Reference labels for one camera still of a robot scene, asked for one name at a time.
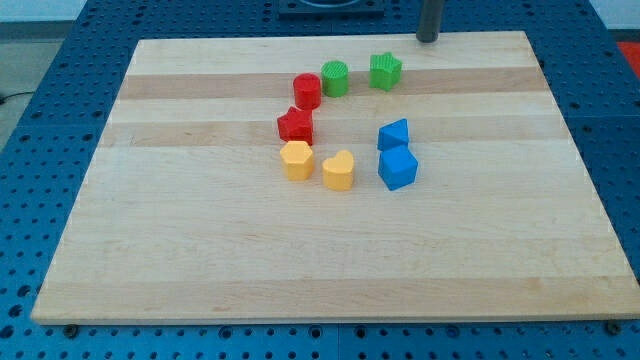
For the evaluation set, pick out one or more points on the green cylinder block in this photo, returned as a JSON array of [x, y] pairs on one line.
[[334, 78]]

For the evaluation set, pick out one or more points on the yellow heart block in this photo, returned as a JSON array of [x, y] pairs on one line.
[[338, 171]]

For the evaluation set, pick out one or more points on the yellow hexagon block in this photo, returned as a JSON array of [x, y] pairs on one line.
[[297, 159]]

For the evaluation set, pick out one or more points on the wooden board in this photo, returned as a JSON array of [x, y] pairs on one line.
[[185, 215]]

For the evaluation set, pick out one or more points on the red star block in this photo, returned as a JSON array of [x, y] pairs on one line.
[[296, 125]]

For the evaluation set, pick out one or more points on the blue cube block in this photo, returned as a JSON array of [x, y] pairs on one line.
[[397, 167]]

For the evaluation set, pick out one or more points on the blue triangle block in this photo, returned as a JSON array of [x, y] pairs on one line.
[[393, 135]]

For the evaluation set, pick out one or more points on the red cylinder block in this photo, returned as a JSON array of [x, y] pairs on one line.
[[307, 91]]

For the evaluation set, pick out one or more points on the green star block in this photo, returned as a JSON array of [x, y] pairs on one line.
[[384, 71]]

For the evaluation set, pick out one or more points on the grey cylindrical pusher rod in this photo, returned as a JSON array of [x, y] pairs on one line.
[[430, 19]]

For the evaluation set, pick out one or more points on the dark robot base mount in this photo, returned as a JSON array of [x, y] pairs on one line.
[[299, 8]]

